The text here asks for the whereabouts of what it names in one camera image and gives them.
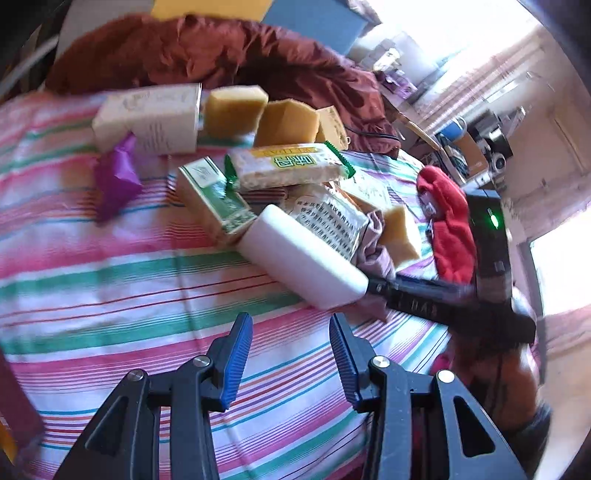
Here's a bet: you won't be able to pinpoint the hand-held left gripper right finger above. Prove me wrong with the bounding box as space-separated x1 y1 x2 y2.
329 313 527 480

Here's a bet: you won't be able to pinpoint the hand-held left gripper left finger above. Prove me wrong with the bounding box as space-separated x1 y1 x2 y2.
53 312 254 480

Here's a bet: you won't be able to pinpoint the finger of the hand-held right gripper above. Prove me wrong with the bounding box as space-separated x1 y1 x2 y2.
364 275 469 303

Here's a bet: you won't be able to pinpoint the pink cloth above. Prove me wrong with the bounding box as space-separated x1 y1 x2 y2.
355 210 398 321

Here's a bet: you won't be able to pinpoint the white foam block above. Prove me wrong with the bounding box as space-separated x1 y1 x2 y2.
236 204 369 311

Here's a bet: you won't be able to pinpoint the orange and white snack packet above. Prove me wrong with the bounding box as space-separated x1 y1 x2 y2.
259 184 370 266

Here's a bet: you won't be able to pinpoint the tan cardboard box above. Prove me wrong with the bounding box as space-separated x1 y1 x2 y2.
315 106 348 151

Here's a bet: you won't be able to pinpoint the purple packet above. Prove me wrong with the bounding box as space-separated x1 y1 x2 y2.
92 131 144 222

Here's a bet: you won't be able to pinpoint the red cloth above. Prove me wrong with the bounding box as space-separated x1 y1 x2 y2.
416 166 478 284

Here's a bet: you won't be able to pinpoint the yellow sponge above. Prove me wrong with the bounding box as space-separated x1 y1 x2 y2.
253 99 320 148
379 204 423 271
203 87 269 139

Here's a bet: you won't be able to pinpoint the open cardboard box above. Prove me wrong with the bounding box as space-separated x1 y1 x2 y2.
443 131 490 178

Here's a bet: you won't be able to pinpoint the magenta garment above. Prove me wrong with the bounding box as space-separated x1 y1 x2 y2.
434 353 462 384

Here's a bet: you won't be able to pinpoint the silver appliance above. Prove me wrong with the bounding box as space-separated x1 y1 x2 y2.
480 124 513 171

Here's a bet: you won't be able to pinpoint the blue container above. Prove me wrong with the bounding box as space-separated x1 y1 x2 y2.
438 117 467 139

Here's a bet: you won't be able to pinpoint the wooden nightstand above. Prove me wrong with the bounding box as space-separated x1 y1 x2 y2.
392 108 446 151

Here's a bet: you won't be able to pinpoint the striped bedsheet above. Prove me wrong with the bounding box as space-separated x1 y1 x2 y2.
0 88 467 480

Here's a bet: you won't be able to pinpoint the green-ended cracker packet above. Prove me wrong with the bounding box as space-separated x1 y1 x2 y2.
224 141 356 192

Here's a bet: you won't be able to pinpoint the green and tan box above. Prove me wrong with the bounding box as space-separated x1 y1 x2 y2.
177 157 258 245

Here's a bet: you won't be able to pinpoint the purple packets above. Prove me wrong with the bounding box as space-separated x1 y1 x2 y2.
379 69 411 95

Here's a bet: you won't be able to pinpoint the small white boxes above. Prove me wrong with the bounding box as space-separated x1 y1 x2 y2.
355 34 407 70

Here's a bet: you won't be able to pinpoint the dark red object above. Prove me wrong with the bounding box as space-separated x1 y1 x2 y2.
0 348 44 462

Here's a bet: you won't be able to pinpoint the cream carton box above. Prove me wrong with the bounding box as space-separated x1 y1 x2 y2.
91 83 203 155

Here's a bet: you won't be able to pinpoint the grey yellow blue headboard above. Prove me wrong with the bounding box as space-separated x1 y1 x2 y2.
58 0 384 58

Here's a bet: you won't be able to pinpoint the maroon jacket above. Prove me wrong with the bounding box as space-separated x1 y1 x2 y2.
46 14 400 160

